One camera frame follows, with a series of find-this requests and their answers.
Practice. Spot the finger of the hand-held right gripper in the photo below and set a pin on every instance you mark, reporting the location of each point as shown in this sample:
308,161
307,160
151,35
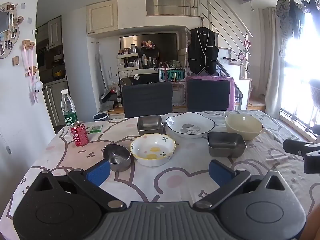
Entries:
293,147

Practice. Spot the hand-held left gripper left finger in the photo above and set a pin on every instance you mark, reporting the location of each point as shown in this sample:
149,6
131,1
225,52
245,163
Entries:
98,172

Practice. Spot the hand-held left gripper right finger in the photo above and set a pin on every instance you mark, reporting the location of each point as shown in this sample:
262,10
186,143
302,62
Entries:
220,172

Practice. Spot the square steel container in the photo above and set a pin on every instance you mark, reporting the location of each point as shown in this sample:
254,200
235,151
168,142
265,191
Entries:
226,145
150,125

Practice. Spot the white plate with leaf print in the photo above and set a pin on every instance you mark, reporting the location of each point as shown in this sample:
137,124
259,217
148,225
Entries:
190,125

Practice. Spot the yellow rimmed floral ceramic bowl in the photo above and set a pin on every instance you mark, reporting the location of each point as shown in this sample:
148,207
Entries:
152,152

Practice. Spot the person's right forearm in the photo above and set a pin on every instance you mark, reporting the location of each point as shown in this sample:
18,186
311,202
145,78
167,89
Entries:
313,226

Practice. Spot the round steel bowl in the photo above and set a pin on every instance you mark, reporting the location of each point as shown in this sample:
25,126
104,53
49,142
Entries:
117,155

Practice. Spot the window guard railing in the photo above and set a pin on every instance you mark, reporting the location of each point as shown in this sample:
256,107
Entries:
302,120

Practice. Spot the red drink can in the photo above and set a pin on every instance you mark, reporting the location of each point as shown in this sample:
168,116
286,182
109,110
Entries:
79,136

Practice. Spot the green snack packet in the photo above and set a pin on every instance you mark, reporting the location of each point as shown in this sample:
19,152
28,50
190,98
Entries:
95,129

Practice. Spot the cartoon animal printed tablecloth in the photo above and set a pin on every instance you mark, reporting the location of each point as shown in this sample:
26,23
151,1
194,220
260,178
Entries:
175,177

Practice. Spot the blue bucket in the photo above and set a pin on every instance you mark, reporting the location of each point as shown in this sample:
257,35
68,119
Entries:
100,117

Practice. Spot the clear plastic water bottle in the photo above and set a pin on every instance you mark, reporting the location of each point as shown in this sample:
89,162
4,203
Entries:
68,107

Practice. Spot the dark fabric chair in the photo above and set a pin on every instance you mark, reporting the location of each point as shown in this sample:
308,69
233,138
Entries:
147,100
208,95

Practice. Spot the grey kitchen base cabinet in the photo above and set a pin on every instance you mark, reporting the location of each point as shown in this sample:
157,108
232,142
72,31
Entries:
53,105

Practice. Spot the beige curtain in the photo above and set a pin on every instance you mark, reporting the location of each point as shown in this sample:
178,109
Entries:
272,67

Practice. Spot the wooden staircase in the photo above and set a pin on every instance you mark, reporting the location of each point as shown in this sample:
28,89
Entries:
240,80

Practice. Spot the white plush toy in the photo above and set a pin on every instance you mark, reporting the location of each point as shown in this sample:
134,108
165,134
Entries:
38,87

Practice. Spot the black lettered board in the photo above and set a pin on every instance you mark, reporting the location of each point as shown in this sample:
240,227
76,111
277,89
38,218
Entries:
145,78

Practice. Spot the teal lettered sign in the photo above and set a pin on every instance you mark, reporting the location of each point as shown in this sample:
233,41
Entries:
172,75

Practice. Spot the white shelf organizer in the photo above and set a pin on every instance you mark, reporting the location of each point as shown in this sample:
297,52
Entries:
127,61

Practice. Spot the black vest with white trim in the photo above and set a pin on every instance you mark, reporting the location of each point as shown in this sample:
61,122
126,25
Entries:
200,52

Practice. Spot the row of cosmetic bottles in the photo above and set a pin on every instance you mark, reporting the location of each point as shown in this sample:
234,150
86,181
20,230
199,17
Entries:
148,60

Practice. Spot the metal stair railing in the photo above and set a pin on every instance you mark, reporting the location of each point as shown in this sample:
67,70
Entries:
215,7

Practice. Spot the hanging clothes on rail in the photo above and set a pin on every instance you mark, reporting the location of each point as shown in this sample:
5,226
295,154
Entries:
297,17

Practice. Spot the cream wall cabinet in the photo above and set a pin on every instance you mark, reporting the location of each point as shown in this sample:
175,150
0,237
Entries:
102,17

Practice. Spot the wall photo board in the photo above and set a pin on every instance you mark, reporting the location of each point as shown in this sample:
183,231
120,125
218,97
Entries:
7,30

